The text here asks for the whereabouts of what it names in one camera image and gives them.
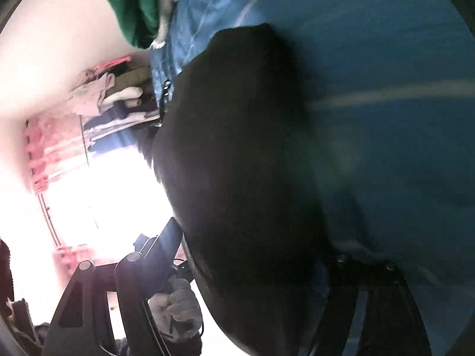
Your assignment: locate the pile of folded clothes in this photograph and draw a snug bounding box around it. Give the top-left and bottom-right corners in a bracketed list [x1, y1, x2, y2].
[67, 56, 159, 153]

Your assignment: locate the black leather jacket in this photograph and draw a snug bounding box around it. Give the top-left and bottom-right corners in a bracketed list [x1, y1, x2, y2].
[151, 24, 327, 355]

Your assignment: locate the grey gloved left hand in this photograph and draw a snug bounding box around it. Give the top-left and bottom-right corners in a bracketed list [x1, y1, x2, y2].
[148, 276, 203, 343]

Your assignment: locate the blue striped bed sheet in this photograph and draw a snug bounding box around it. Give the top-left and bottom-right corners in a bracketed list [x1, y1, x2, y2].
[151, 0, 474, 355]

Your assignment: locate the pink floral curtain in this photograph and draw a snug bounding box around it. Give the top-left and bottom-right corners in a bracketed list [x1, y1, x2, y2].
[22, 114, 90, 279]

